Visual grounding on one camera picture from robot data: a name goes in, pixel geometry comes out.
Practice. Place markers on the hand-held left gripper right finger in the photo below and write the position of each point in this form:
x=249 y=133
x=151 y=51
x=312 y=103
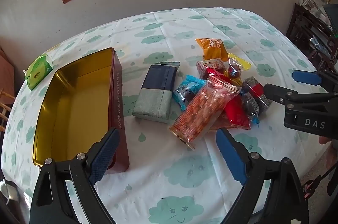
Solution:
x=232 y=158

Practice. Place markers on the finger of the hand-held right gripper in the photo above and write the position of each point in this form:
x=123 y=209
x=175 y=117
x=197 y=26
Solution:
x=277 y=93
x=306 y=76

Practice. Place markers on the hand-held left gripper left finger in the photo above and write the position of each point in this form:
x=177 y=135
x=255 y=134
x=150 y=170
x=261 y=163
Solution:
x=105 y=155

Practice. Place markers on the black sesame packet red label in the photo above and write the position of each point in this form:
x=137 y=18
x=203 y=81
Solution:
x=254 y=88

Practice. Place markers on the black sesame snack packet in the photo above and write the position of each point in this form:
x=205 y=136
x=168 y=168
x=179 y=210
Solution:
x=249 y=106

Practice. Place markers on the red snack packet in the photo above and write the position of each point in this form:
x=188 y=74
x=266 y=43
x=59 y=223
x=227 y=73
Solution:
x=236 y=113

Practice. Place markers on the yellow-edged clear snack packet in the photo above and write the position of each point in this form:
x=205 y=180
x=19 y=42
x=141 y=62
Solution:
x=235 y=68

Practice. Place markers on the long clear red-print snack packet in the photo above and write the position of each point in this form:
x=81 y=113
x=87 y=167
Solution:
x=200 y=113

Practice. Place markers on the maroon tin box gold inside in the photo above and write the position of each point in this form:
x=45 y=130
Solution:
x=74 y=108

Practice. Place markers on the navy and green snack packet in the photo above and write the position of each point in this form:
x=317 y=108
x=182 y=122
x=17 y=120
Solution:
x=155 y=92

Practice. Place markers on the blue snack packet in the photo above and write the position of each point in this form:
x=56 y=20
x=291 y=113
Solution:
x=184 y=92

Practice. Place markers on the person's right hand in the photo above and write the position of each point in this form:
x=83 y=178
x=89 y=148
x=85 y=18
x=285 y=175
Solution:
x=330 y=152

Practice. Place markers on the dark wooden chair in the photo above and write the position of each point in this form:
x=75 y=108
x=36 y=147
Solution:
x=303 y=26

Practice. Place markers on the cloud printed tablecloth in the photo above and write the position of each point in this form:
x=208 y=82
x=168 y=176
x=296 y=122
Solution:
x=184 y=181

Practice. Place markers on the small brown boxed snack packet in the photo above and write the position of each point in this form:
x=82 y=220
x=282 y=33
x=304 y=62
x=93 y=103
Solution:
x=210 y=65

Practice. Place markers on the orange snack packet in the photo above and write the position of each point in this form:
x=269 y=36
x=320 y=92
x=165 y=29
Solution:
x=211 y=48

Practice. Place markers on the green tissue box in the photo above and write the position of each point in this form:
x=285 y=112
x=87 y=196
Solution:
x=38 y=72

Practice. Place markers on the light wooden chair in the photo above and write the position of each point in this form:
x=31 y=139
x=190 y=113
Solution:
x=5 y=108

